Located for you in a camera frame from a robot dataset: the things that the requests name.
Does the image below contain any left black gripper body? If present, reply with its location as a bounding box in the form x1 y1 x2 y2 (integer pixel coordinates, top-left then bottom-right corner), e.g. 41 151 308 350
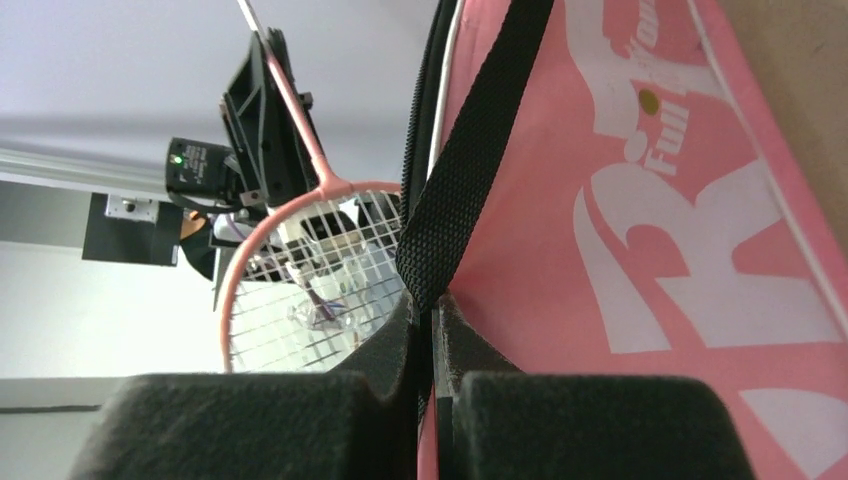
222 35 318 207

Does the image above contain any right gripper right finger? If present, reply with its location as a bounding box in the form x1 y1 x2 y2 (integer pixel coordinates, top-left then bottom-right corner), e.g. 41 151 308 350
431 295 754 479

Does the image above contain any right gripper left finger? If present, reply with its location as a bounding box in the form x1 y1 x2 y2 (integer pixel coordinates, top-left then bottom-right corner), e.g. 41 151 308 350
70 297 418 479

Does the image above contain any pink badminton racket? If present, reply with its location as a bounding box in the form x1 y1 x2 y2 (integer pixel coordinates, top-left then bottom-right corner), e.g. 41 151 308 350
217 1 402 373

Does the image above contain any pink racket cover bag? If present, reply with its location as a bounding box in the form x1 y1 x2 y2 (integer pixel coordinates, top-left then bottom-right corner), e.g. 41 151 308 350
396 0 848 480

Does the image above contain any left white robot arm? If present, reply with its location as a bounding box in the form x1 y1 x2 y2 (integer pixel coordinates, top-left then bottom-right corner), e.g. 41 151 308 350
165 28 319 280

